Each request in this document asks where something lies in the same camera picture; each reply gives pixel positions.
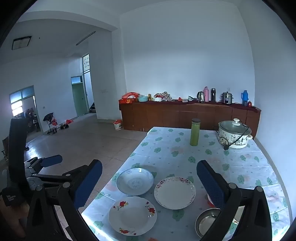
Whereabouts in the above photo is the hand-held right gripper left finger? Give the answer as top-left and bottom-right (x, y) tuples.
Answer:
(25, 159), (103, 241)

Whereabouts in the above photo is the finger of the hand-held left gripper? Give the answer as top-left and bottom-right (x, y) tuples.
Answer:
(26, 171), (72, 186)
(24, 155), (63, 173)

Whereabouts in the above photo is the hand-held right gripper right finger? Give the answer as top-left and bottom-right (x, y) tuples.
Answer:
(196, 160), (272, 241)

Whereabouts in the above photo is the pink floral rim plate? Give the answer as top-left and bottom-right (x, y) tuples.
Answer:
(154, 176), (196, 210)

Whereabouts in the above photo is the stainless steel bowl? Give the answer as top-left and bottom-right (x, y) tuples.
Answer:
(195, 208), (222, 239)

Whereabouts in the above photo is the plain white bowl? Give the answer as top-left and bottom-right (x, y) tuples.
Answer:
(231, 205), (245, 229)

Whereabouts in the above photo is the blue patterned white bowl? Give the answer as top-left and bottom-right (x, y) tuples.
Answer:
(116, 167), (154, 197)

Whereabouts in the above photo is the red flower white plate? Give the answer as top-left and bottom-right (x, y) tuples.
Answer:
(109, 196), (157, 236)

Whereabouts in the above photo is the person's left hand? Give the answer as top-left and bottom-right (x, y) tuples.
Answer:
(0, 202), (28, 239)

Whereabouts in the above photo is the wooden chair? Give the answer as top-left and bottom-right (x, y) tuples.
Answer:
(1, 136), (10, 163)

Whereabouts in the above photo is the folded baby stroller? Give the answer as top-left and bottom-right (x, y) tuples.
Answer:
(43, 112), (58, 135)

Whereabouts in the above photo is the cloud print tablecloth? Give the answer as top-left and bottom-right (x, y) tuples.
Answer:
(81, 126), (293, 241)

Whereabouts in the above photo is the white speckled slow cooker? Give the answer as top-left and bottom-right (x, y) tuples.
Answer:
(218, 126), (253, 149)

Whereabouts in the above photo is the green drink bottle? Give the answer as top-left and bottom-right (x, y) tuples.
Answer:
(190, 118), (201, 146)

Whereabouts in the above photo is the glass slow cooker lid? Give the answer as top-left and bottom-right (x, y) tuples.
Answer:
(219, 118), (251, 135)

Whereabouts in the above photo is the green door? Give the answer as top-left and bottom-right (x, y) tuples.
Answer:
(71, 76), (88, 117)

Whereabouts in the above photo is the brown wooden cabinet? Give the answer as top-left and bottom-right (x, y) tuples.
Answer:
(119, 98), (262, 139)

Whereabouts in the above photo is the steel rice cooker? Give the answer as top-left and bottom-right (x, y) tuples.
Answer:
(221, 91), (234, 105)

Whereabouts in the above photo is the red plastic bag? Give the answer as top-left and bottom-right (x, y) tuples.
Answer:
(122, 92), (140, 100)

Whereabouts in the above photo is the patterned cloth pile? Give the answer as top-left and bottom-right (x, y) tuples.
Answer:
(154, 91), (173, 102)

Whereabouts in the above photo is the dark ceiling panel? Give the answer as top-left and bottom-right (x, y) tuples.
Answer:
(12, 36), (32, 50)

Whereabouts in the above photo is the ceiling tube light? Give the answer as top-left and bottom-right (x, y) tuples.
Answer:
(76, 31), (96, 45)

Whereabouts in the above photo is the window frame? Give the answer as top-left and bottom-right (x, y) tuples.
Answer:
(9, 85), (35, 117)

